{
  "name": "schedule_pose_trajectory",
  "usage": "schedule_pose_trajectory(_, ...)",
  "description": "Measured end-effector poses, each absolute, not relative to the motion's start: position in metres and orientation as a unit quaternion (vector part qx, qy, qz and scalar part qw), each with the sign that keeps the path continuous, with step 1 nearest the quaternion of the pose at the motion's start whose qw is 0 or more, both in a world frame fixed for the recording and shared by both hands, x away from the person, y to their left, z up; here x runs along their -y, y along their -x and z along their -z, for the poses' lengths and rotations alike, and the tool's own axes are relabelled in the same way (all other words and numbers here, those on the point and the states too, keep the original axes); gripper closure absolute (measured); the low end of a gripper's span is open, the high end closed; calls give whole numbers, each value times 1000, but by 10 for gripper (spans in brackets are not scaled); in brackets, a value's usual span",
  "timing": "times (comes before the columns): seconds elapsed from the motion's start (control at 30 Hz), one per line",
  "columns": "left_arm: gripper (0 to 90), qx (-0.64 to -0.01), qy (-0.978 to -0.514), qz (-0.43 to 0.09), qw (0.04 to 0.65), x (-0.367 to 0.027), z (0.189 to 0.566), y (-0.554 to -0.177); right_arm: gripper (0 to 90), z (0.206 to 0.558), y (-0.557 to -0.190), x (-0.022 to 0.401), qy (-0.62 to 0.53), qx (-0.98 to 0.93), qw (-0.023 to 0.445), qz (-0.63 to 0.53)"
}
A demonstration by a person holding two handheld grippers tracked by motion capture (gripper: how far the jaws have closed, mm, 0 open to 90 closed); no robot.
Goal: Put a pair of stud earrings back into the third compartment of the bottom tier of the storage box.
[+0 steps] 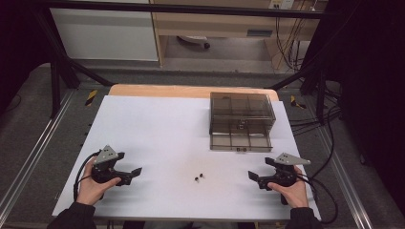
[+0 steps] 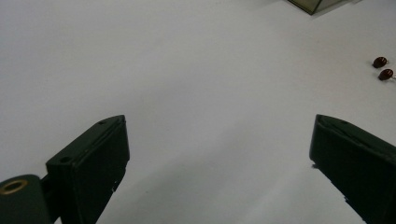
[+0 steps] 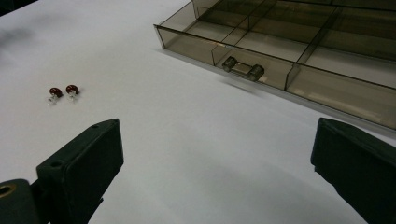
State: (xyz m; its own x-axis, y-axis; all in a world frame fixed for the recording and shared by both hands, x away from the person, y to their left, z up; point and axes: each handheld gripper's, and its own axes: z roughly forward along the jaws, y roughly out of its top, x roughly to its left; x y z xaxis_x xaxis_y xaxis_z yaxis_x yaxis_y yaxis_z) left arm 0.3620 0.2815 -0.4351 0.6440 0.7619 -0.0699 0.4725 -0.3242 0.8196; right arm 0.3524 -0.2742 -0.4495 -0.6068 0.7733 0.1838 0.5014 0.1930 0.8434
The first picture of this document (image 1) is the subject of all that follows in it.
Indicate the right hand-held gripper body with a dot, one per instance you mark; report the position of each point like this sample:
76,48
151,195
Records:
283,176

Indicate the office chair base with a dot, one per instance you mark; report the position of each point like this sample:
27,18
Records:
194,39

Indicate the aluminium rail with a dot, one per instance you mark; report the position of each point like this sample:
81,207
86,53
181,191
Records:
347,184
35,149

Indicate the black metal stand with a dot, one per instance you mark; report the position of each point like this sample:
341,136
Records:
55,79
318,86

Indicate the smoky transparent drawer cabinet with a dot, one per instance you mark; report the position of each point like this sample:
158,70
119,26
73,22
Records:
242,106

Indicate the white power strip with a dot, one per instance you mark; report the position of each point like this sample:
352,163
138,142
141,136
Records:
281,4

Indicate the person's right hand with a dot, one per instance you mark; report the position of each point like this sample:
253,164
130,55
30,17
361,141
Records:
294,194

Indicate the yellow black tape strip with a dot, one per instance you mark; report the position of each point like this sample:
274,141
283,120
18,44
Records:
91,97
296,102

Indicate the person's left hand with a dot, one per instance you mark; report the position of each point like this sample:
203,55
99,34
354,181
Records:
89,189

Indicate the wooden desk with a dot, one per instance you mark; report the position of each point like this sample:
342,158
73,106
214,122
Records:
216,24

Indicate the black metal frame bar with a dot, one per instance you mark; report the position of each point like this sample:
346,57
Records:
191,8

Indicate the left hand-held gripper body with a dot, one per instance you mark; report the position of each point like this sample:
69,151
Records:
103,171

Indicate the white cabinet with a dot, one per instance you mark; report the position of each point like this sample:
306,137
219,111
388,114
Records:
105,35

